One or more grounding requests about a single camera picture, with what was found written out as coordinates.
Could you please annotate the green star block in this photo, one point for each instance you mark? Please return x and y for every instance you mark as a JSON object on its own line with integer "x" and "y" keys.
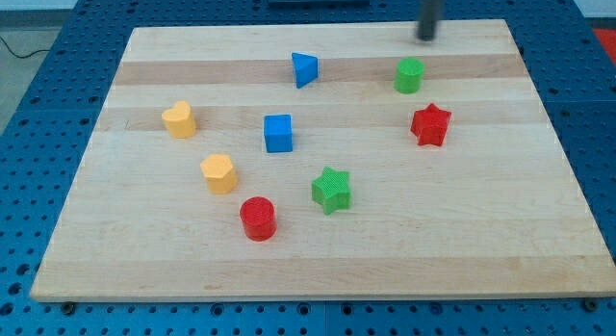
{"x": 331, "y": 190}

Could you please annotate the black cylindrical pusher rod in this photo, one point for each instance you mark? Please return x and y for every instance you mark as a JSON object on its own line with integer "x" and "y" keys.
{"x": 429, "y": 16}

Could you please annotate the yellow hexagon block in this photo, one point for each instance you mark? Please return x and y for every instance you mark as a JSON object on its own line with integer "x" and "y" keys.
{"x": 219, "y": 173}

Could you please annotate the wooden board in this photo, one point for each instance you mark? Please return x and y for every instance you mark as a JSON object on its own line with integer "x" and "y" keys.
{"x": 494, "y": 212}

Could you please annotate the blue triangle block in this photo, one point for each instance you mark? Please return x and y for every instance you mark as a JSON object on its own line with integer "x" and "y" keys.
{"x": 306, "y": 69}

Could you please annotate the green cylinder block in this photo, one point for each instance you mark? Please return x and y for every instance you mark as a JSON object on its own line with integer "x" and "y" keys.
{"x": 409, "y": 75}

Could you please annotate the red cylinder block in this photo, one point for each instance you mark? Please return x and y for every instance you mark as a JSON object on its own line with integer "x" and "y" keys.
{"x": 258, "y": 218}

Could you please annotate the yellow heart block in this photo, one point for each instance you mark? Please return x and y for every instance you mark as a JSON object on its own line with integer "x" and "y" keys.
{"x": 179, "y": 120}

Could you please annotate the red star block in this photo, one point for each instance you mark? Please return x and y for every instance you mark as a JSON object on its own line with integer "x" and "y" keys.
{"x": 430, "y": 125}

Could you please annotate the blue cube block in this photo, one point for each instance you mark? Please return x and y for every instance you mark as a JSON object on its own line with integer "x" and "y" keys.
{"x": 278, "y": 133}

